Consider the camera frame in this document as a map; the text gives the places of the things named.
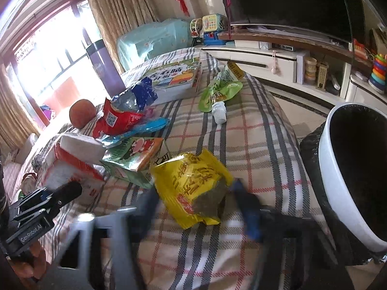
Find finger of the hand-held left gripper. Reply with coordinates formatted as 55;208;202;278
49;181;83;211

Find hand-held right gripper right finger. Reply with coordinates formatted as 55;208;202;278
232;178;355;290

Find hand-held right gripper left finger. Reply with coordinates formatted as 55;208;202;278
39;187;162;290

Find yellow snack packet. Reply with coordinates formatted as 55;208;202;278
150;149;235;229

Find light blue plastic wrapper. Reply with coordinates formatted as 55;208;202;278
101;117;170;148

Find red snack bag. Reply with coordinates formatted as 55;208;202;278
92;97;146;139

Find white trash bin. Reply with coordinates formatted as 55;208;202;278
317;102;387;253

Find person's left hand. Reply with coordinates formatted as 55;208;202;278
13;242;47;282

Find orange white carton box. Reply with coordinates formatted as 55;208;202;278
42;143;106;206

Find white paper box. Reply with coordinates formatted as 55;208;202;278
60;133;105;166

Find plaid blanket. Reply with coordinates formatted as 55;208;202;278
18;48;337;290

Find brown round fruit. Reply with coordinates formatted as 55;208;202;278
69;99;97;129

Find beige curtain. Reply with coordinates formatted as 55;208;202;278
0;63;40;155
84;0;161;73

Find blue silver snack bag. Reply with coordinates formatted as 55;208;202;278
112;77;158;113

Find green spout pouch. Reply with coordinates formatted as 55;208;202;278
198;61;245;124

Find children's picture book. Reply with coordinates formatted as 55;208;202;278
121;56;203;105

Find black thermos bottle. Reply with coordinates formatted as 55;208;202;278
85;39;123;82

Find wooden tower toy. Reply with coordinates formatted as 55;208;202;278
316;62;330;93

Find stacked yellow jars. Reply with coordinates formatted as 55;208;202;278
304;57;318;86

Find white TV stand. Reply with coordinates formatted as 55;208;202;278
201;30;387;105

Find light blue dust cover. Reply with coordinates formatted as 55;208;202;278
116;18;194;73

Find round rattle toy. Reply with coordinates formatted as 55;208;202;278
189;18;203;39

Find colourful toy phone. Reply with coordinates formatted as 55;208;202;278
202;14;229;47

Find red toy piano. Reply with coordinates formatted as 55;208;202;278
353;38;368;60

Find black television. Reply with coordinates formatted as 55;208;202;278
216;0;367;43

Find rainbow stacking ring toy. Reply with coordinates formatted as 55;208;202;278
368;53;387;95

